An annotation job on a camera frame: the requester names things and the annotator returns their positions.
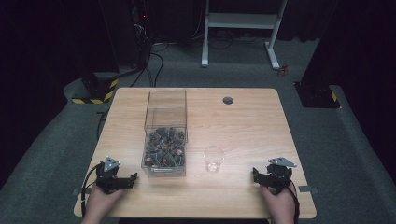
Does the grey tape strip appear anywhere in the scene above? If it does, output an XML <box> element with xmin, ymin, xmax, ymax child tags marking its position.
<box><xmin>298</xmin><ymin>185</ymin><xmax>319</xmax><ymax>194</ymax></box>
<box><xmin>72</xmin><ymin>188</ymin><xmax>93</xmax><ymax>197</ymax></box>

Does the black yellow striped stand base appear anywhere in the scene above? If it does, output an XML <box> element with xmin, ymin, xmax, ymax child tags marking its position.
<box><xmin>71</xmin><ymin>72</ymin><xmax>120</xmax><ymax>105</ymax></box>

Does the black floor cable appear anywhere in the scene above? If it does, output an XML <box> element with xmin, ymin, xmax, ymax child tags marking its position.
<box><xmin>129</xmin><ymin>50</ymin><xmax>165</xmax><ymax>89</ymax></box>

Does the clear plastic box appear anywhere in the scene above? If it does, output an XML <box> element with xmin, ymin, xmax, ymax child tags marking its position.
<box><xmin>140</xmin><ymin>89</ymin><xmax>189</xmax><ymax>178</ymax></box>

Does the clear plastic cup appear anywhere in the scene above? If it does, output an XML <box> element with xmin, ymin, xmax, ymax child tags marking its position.
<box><xmin>203</xmin><ymin>146</ymin><xmax>226</xmax><ymax>174</ymax></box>

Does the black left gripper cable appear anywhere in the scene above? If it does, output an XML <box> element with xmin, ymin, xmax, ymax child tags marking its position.
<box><xmin>80</xmin><ymin>162</ymin><xmax>105</xmax><ymax>218</ymax></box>

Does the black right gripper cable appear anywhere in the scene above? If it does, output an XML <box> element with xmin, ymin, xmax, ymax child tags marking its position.
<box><xmin>285</xmin><ymin>182</ymin><xmax>301</xmax><ymax>224</ymax></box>

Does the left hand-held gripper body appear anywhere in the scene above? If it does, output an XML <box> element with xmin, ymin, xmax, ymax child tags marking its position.
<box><xmin>94</xmin><ymin>156</ymin><xmax>123</xmax><ymax>195</ymax></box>

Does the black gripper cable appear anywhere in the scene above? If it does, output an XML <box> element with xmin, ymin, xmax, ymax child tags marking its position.
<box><xmin>80</xmin><ymin>162</ymin><xmax>105</xmax><ymax>218</ymax></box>
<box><xmin>285</xmin><ymin>182</ymin><xmax>301</xmax><ymax>224</ymax></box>

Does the white metal stand frame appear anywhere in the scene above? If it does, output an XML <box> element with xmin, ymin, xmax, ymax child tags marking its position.
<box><xmin>201</xmin><ymin>0</ymin><xmax>290</xmax><ymax>71</ymax></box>

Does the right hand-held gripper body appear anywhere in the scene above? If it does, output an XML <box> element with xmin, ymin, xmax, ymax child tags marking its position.
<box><xmin>264</xmin><ymin>156</ymin><xmax>297</xmax><ymax>196</ymax></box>

